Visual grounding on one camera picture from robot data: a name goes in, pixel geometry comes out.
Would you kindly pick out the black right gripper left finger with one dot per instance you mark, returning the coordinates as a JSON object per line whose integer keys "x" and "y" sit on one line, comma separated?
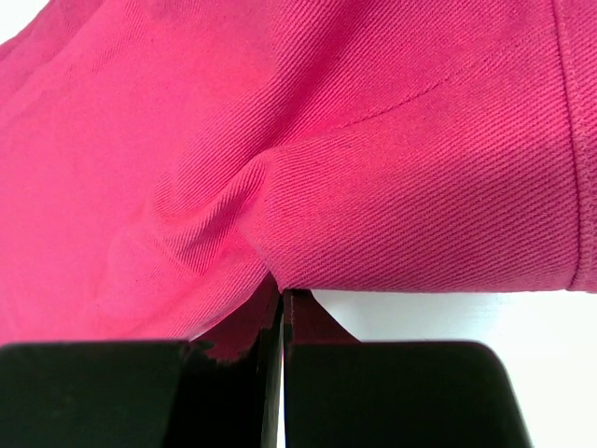
{"x": 221, "y": 390}

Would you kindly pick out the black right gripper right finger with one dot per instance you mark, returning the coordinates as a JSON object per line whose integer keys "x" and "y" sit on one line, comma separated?
{"x": 340, "y": 392}

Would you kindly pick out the pink trousers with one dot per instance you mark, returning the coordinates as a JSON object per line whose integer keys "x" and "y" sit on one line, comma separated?
{"x": 160, "y": 160}

